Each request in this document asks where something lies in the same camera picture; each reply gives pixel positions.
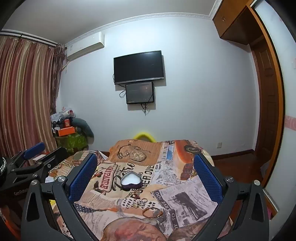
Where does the small black wall monitor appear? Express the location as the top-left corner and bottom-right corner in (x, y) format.
(125, 82), (155, 105)

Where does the striped curtain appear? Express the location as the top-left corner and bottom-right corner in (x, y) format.
(0, 30), (67, 163)

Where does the pile of plastic bags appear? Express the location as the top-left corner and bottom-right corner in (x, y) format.
(50, 106), (77, 130)

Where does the wooden overhead cabinet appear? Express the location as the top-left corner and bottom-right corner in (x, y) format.
(213, 0), (266, 46)

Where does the yellow curved object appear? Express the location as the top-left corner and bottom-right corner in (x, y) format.
(135, 132), (155, 142)

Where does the grey pillow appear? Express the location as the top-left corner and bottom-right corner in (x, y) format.
(72, 118), (95, 144)

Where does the orange box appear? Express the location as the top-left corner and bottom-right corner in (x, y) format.
(58, 126), (77, 137)

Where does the printed blanket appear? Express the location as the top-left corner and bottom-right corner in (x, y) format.
(45, 139), (233, 241)

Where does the purple heart-shaped tin box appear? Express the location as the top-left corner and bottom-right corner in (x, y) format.
(121, 172), (142, 192)

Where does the white air conditioner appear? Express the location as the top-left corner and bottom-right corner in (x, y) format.
(66, 32), (105, 62)

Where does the brown braided bracelet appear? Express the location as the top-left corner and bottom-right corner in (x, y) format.
(142, 207), (164, 218)

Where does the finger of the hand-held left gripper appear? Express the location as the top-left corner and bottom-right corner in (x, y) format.
(8, 142), (46, 171)
(10, 147), (70, 184)

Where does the green patterned cloth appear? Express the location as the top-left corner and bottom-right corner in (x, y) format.
(55, 133), (90, 154)

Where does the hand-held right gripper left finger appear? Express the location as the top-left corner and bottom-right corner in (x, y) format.
(21, 152), (101, 241)

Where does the wooden door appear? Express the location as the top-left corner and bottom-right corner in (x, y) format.
(251, 43), (281, 160)

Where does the black wall television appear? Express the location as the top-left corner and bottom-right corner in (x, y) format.
(113, 50), (165, 85)

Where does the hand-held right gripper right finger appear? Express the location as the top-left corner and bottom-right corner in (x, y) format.
(194, 153), (270, 241)

